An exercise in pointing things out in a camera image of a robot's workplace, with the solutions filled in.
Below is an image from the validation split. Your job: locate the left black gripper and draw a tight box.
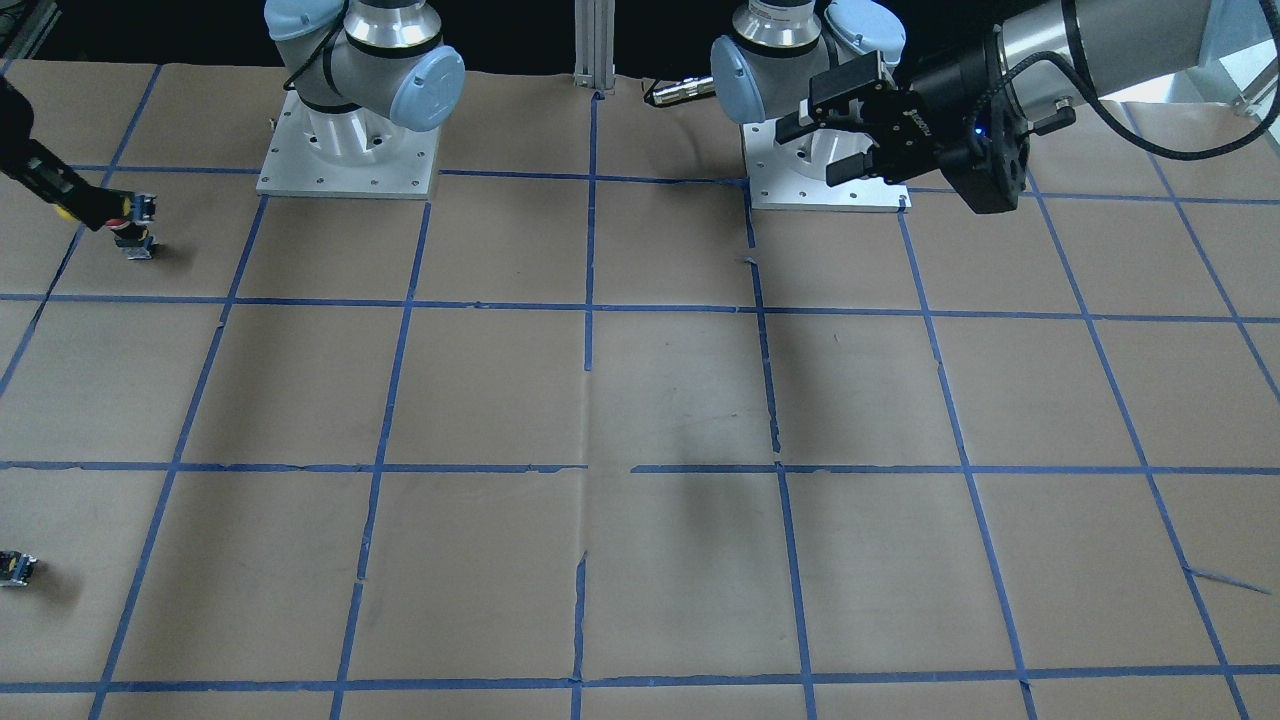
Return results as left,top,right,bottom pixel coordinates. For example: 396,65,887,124
774,28,1018,202

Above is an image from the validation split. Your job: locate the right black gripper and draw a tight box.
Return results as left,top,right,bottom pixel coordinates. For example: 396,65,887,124
1,76,129,231

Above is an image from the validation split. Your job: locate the yellow push button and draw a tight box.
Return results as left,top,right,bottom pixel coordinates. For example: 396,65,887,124
52,192,157,224

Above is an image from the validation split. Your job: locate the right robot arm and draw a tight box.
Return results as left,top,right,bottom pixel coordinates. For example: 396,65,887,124
3,1,465,258

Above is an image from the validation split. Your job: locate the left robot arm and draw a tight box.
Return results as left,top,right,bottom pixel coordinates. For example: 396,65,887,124
710,1,1219,215

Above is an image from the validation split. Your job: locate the red push button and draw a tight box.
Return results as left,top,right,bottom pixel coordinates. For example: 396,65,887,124
109,224,157,261

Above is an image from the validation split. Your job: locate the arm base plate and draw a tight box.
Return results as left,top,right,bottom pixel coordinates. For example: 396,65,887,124
741,117,911,213
256,90,442,200

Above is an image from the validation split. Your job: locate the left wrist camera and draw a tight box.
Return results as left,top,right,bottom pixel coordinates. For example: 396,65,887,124
961,92,1076,215

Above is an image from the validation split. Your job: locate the aluminium frame post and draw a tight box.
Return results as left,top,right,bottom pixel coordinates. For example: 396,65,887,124
573,0,616,94

